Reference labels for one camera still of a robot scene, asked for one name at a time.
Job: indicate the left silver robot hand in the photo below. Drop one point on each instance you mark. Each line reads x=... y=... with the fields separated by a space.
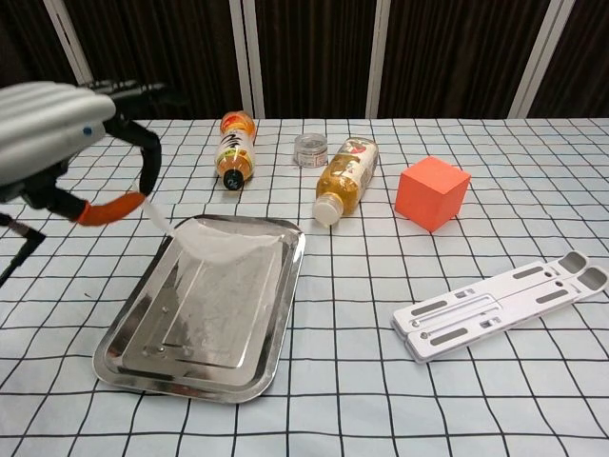
x=43 y=128

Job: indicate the translucent white paper sheet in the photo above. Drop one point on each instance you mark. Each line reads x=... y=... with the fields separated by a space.
x=223 y=281

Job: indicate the stainless steel tray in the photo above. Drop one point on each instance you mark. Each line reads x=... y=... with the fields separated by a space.
x=266 y=362

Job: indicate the checkered light blue tablecloth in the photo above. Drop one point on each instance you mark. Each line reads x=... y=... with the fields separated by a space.
x=380 y=404

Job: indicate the tea bottle with black cap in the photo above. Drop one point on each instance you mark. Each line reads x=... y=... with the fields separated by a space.
x=235 y=147

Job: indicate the small clear plastic jar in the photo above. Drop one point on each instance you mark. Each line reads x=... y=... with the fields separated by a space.
x=311 y=151

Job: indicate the tea bottle with white cap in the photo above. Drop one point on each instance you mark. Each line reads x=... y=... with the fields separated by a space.
x=345 y=176

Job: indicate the orange cube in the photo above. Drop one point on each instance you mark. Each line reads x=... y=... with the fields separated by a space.
x=428 y=195

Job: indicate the white folding laptop stand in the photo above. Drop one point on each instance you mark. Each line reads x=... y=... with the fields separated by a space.
x=476 y=314

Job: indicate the white metal frame post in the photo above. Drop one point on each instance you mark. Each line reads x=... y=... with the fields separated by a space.
x=540 y=57
x=66 y=38
x=246 y=57
x=380 y=57

